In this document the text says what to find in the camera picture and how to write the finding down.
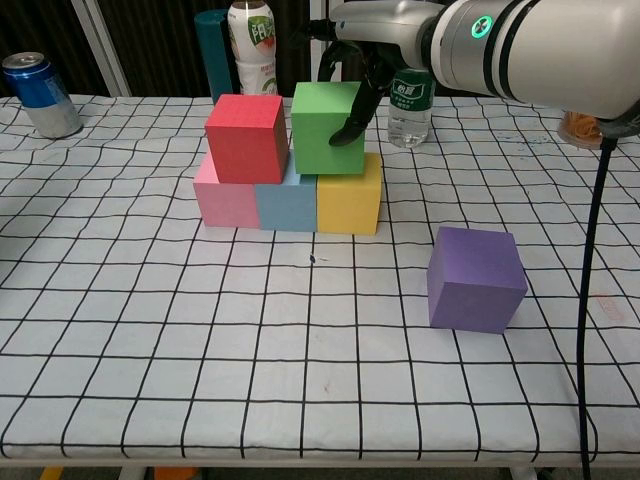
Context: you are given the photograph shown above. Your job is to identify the green foam cube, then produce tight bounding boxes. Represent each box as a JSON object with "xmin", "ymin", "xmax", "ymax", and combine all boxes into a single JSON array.
[{"xmin": 290, "ymin": 81, "xmax": 367, "ymax": 176}]

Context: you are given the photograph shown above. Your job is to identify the dark partition panel white frame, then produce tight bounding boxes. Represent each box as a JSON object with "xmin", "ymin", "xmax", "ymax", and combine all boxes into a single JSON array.
[
  {"xmin": 0, "ymin": 0, "xmax": 131, "ymax": 99},
  {"xmin": 94, "ymin": 0, "xmax": 329, "ymax": 99}
]

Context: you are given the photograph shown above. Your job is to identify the white drink bottle yellow cap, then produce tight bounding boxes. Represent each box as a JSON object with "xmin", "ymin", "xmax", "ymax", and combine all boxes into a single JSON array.
[{"xmin": 227, "ymin": 0, "xmax": 281, "ymax": 99}]

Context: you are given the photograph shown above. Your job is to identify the red foam cube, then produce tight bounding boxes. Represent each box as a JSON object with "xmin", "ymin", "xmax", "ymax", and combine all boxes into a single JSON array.
[{"xmin": 204, "ymin": 93, "xmax": 290, "ymax": 184}]

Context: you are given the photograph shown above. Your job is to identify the purple foam cube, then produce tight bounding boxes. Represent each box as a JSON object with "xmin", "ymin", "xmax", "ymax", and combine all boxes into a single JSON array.
[{"xmin": 426, "ymin": 225, "xmax": 530, "ymax": 335}]

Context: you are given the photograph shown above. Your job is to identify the blue silver soda can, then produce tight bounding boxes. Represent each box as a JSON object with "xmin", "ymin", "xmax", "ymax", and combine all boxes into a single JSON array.
[{"xmin": 2, "ymin": 51, "xmax": 84, "ymax": 140}]

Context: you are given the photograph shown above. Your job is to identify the teal box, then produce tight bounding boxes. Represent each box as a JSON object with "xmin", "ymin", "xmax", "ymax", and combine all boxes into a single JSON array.
[{"xmin": 193, "ymin": 8, "xmax": 245, "ymax": 104}]

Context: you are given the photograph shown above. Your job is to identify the pink foam cube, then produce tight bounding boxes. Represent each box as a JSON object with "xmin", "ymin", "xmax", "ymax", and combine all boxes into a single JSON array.
[{"xmin": 192, "ymin": 152, "xmax": 261, "ymax": 230}]

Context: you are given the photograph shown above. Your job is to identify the clear water bottle green label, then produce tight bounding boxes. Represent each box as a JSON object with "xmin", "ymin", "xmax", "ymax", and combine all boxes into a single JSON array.
[{"xmin": 387, "ymin": 67, "xmax": 436, "ymax": 149}]

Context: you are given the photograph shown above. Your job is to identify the yellow foam cube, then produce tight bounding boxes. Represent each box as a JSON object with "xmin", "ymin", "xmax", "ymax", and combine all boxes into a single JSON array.
[{"xmin": 315, "ymin": 152, "xmax": 384, "ymax": 236}]

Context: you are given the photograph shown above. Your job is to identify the white black checkered tablecloth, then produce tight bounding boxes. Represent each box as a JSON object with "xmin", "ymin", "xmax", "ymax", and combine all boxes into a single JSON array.
[{"xmin": 0, "ymin": 94, "xmax": 640, "ymax": 464}]

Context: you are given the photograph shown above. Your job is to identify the light blue foam cube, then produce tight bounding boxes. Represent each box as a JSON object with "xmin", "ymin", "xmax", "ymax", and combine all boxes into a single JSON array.
[{"xmin": 254, "ymin": 167, "xmax": 320, "ymax": 233}]

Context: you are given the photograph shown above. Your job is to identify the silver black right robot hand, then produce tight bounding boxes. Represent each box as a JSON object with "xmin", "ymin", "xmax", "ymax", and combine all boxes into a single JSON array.
[{"xmin": 289, "ymin": 0, "xmax": 441, "ymax": 147}]

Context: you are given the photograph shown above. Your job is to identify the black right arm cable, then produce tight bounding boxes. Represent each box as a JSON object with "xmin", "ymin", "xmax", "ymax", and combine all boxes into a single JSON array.
[{"xmin": 576, "ymin": 134, "xmax": 615, "ymax": 480}]

